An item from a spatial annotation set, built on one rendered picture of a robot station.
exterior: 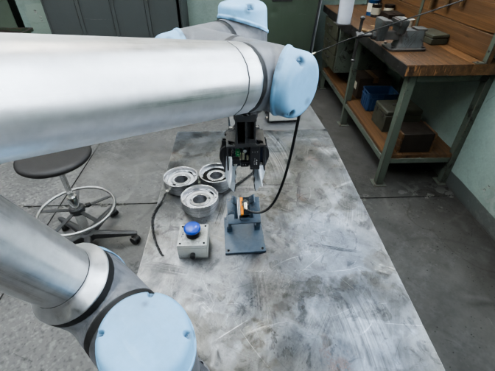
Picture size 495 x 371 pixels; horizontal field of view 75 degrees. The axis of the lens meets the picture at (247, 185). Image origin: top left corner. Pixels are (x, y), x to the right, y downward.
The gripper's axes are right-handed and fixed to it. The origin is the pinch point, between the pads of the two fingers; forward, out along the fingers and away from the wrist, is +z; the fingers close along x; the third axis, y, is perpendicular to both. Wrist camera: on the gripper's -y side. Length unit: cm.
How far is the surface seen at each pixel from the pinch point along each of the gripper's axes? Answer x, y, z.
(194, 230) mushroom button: -12.1, 2.4, 11.1
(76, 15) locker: -142, -293, 14
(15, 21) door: -230, -344, 27
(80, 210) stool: -83, -75, 70
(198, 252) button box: -11.4, 4.6, 16.3
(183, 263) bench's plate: -15.2, 6.1, 18.5
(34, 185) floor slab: -145, -136, 97
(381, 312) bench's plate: 26.8, 21.3, 18.7
